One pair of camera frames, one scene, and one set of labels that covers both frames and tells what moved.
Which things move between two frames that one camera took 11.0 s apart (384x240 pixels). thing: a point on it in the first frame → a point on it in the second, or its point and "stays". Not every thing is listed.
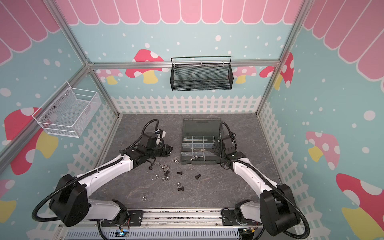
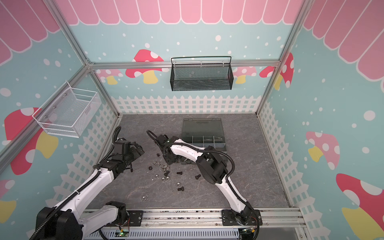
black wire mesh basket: (198, 73) stays
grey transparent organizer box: (198, 136) stays
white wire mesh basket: (63, 114) stays
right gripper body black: (217, 147) → (167, 154)
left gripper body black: (158, 151) → (134, 154)
